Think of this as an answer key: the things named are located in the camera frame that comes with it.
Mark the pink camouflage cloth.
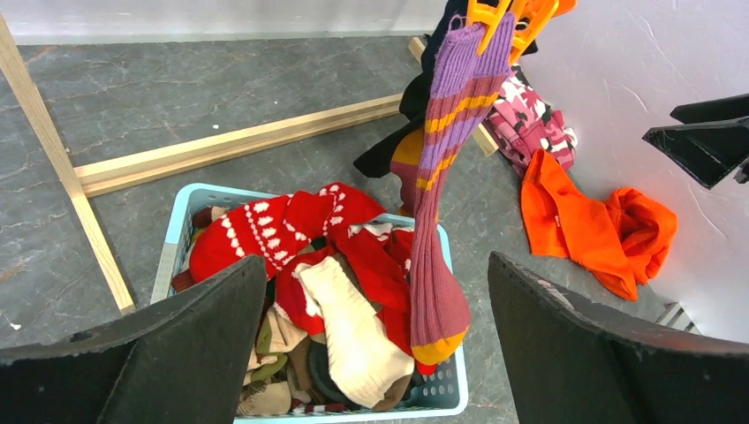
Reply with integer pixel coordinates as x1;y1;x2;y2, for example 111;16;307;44
483;64;578;176

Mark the red sock in basket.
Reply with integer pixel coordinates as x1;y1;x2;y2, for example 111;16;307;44
273;223;413;356

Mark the tan sock in basket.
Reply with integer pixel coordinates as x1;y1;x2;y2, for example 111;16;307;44
236;307;307;417

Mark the purple striped hanging sock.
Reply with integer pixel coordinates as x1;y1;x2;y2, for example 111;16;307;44
408;12;518;367

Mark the wooden hanger stand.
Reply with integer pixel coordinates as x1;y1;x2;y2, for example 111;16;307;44
0;14;500;316

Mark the black hanging sock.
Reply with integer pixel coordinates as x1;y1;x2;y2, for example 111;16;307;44
353;0;469;179

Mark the cream white sock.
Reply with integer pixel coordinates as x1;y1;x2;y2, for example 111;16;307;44
295;254;415;412

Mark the red white patterned sock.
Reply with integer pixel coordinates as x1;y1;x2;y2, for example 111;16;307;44
188;182;385;283

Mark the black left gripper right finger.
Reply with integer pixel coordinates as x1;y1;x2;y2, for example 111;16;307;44
488;252;748;423

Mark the orange clothespin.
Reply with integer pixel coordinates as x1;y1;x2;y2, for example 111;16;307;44
465;0;578;64

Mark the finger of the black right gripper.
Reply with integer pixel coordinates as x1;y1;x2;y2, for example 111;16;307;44
642;94;748;189

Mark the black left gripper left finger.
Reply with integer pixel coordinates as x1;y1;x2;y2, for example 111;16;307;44
1;256;267;423

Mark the orange cloth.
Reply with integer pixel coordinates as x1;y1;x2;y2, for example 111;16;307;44
520;149;678;301

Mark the light blue laundry basket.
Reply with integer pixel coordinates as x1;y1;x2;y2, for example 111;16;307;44
150;183;468;423

